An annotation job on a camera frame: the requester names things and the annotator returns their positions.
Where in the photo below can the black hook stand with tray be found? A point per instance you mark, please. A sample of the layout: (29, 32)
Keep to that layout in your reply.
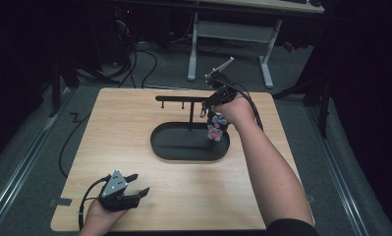
(183, 142)

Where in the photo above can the black sleeve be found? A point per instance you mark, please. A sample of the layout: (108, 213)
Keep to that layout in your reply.
(291, 228)

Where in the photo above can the person's left hand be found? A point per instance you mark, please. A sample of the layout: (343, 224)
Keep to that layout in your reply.
(98, 219)

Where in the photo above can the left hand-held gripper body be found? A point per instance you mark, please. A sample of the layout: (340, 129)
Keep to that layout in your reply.
(116, 200)

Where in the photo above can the white desk with metal legs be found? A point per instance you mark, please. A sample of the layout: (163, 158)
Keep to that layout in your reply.
(236, 31)

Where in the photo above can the small red object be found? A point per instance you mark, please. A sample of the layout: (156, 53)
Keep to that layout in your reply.
(289, 46)

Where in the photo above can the grey tape strip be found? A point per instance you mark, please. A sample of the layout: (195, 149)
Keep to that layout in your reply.
(62, 202)

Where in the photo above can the black and white plush toy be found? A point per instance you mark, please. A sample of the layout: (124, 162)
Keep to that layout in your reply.
(217, 128)

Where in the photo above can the metal floor rail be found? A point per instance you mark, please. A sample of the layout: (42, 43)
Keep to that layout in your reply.
(26, 154)
(337, 173)

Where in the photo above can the person's right hand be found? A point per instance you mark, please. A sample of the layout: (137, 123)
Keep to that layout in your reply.
(237, 111)

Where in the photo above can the black metal stand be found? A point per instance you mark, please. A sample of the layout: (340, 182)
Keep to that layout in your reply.
(56, 85)
(321, 105)

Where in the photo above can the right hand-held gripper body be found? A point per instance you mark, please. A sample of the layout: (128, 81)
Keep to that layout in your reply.
(224, 93)

